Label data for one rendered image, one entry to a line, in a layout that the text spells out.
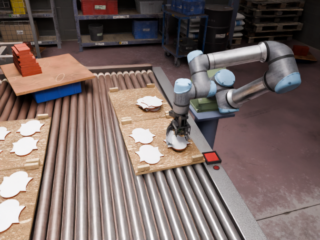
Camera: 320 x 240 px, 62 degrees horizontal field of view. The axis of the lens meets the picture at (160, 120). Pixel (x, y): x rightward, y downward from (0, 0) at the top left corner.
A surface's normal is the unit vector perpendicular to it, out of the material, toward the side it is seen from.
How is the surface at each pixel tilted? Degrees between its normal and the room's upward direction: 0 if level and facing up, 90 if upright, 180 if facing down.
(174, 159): 0
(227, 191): 0
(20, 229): 0
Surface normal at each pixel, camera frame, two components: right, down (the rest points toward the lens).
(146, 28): 0.22, 0.55
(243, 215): 0.04, -0.83
